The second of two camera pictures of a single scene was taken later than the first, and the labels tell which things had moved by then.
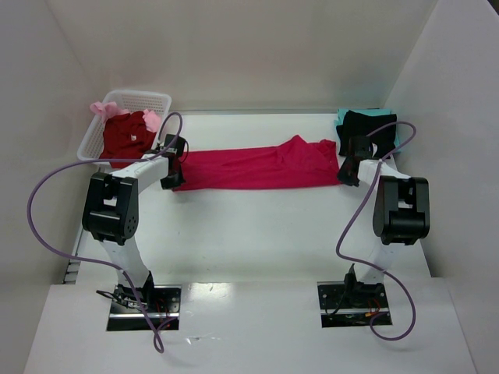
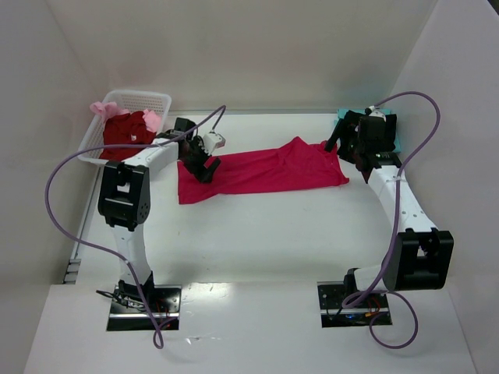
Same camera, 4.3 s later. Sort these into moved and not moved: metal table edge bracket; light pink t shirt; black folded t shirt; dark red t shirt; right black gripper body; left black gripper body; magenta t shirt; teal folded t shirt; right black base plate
Moved: magenta t shirt; left black gripper body; right black gripper body
Not moved: right black base plate; dark red t shirt; metal table edge bracket; black folded t shirt; teal folded t shirt; light pink t shirt
